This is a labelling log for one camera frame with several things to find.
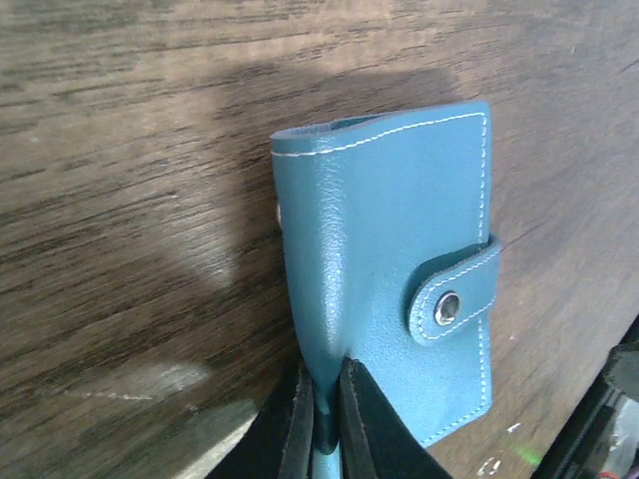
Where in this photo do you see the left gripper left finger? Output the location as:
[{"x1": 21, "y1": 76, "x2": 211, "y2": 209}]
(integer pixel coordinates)
[{"x1": 207, "y1": 366, "x2": 315, "y2": 479}]

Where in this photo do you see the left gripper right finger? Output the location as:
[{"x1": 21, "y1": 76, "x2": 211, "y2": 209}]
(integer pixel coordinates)
[{"x1": 338, "y1": 358, "x2": 449, "y2": 479}]

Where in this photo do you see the blue leather card holder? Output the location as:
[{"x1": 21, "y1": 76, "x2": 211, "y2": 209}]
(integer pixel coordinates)
[{"x1": 270, "y1": 99, "x2": 503, "y2": 479}]

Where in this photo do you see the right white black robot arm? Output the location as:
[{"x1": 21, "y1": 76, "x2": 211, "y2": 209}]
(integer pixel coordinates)
[{"x1": 532, "y1": 323, "x2": 638, "y2": 478}]

